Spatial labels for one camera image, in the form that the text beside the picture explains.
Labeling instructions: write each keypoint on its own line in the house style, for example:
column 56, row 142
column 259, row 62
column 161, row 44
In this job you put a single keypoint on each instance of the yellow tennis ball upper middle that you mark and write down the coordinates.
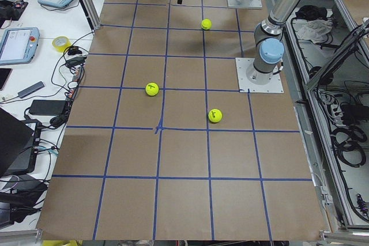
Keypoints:
column 206, row 24

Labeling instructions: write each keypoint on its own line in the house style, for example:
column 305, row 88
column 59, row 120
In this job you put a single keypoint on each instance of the yellow tennis ball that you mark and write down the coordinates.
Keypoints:
column 206, row 24
column 215, row 115
column 152, row 89

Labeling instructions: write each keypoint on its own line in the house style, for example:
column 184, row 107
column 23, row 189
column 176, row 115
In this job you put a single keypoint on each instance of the yellow tennis ball centre left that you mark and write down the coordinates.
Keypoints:
column 152, row 89

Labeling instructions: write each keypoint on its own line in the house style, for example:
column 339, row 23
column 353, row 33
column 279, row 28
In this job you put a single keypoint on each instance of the yellow tennis ball centre right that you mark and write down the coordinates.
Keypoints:
column 215, row 115

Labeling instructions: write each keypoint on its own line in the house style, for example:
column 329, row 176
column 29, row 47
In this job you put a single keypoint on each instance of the yellow tape roll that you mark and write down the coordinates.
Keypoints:
column 61, row 43

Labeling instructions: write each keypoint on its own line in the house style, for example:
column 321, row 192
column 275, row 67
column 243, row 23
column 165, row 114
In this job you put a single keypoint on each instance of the white crumpled cloth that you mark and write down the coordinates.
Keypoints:
column 315, row 31

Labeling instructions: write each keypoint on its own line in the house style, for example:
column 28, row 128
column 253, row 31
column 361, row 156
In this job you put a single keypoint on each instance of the near teach pendant tablet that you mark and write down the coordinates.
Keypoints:
column 18, row 45

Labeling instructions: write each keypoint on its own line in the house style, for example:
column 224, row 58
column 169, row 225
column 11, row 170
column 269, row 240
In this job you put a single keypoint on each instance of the grey usb hub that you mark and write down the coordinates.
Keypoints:
column 31, row 89

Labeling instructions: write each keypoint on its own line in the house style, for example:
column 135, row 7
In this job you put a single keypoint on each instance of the black power adapter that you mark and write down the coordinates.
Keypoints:
column 47, row 107

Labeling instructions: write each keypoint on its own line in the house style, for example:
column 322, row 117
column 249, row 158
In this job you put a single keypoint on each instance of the black smartphone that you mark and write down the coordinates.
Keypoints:
column 4, row 76

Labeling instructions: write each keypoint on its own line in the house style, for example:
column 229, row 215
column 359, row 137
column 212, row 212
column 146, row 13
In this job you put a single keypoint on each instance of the black laptop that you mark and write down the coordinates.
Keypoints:
column 19, row 139

